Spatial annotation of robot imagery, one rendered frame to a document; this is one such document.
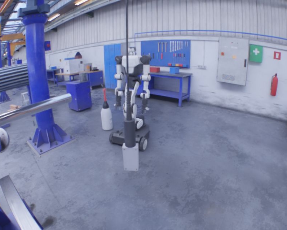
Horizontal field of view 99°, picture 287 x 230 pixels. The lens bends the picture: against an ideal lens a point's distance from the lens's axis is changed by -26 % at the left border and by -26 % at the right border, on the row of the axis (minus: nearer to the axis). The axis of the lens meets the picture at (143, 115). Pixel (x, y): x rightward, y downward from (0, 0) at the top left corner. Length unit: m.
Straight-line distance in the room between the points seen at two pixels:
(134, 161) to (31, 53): 2.38
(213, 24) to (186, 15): 0.88
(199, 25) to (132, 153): 4.69
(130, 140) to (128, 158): 0.09
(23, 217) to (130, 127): 0.57
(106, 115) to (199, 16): 3.78
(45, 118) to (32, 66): 0.86
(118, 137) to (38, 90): 1.48
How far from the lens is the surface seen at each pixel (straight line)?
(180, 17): 5.38
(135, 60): 2.33
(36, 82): 2.77
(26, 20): 2.83
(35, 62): 2.75
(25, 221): 0.72
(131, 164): 0.73
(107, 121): 3.13
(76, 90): 4.26
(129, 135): 0.65
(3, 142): 1.43
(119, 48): 5.93
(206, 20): 5.08
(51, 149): 2.87
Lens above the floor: 1.39
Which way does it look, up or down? 21 degrees down
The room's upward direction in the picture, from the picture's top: straight up
